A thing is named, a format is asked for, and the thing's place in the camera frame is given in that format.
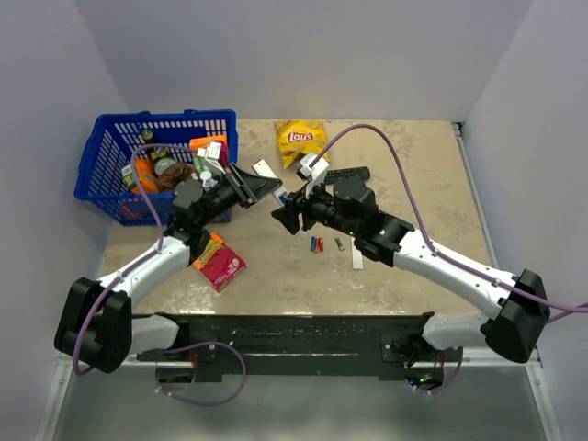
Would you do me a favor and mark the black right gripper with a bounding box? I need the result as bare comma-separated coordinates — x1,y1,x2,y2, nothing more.
273,174,360,237

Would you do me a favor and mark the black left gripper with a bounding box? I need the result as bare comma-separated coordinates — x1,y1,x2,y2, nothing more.
198,163,282,228

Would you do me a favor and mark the white remote control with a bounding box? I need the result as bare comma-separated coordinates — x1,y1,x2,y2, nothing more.
252,159,288,207

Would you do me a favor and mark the white remote battery cover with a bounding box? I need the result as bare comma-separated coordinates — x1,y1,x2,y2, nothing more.
350,237,364,270

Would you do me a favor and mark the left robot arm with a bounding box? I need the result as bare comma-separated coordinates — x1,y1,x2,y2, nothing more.
54,164,282,373

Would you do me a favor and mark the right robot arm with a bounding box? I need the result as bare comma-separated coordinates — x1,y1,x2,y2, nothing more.
272,178,550,363

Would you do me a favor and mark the black TV remote control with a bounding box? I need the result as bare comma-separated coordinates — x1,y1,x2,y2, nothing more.
324,166,371,185

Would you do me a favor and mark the small white-capped bottle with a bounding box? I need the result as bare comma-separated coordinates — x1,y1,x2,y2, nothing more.
199,170,217,191

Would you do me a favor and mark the black AAA battery near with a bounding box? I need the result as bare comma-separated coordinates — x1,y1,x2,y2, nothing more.
334,237,345,252

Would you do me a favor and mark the orange green snack box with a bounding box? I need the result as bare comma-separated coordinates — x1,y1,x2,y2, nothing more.
189,134,228,152

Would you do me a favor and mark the yellow Lays chips bag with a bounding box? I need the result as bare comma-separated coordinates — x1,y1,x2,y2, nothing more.
274,119,328,169

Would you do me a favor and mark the brown round package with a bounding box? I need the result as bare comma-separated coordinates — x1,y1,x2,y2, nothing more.
158,163,198,193

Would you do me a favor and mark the pink orange candy box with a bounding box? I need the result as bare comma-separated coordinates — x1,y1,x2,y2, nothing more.
192,232,246,293

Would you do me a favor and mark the dark glass bottle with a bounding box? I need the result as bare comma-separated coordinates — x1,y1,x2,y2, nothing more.
141,129,176,176

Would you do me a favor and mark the orange juice carton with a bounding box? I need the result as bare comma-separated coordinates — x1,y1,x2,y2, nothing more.
121,158,159,194

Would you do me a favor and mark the blue plastic shopping basket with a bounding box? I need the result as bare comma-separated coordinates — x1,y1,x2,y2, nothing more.
74,109,239,226

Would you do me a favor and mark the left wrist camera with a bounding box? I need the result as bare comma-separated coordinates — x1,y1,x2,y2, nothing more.
204,141,225,176

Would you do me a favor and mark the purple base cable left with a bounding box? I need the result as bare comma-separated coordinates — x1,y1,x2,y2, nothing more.
154,342,248,408

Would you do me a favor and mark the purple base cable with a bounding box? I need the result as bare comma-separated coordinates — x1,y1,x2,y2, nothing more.
411,353,466,396
154,342,248,408

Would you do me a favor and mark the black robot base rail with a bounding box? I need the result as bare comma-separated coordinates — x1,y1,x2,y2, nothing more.
138,314,459,384

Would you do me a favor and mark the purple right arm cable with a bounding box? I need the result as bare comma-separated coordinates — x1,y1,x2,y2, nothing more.
316,123,588,322

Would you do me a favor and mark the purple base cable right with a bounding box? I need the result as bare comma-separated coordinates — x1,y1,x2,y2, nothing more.
411,353,466,396

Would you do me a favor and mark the aluminium frame rail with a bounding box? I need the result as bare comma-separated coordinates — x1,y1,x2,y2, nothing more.
451,122,562,440

